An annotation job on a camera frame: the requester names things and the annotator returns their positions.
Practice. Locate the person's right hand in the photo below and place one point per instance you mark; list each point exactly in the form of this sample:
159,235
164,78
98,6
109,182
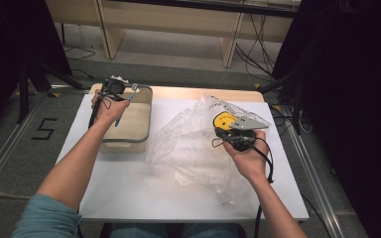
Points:
249,162

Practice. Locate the beige basket with grey rim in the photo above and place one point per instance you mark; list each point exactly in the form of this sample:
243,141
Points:
136,115

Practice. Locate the dark curtain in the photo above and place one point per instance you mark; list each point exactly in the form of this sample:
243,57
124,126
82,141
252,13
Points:
354,99
13,39

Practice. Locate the light wooden desk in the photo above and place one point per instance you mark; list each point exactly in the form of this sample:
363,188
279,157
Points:
178,20

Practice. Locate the clear plastic bag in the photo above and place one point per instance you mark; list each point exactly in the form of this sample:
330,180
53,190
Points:
185,148

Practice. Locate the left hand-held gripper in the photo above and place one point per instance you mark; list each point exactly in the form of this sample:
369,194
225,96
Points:
113,87

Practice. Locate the person's legs in jeans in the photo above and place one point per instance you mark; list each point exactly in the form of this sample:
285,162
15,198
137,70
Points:
145,231

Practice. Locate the black metal stand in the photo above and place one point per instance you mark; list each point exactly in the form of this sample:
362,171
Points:
296,99
23,89

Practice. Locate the person's left hand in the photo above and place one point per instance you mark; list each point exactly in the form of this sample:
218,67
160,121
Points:
110,110

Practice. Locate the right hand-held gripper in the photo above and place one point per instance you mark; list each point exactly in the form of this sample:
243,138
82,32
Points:
241,132

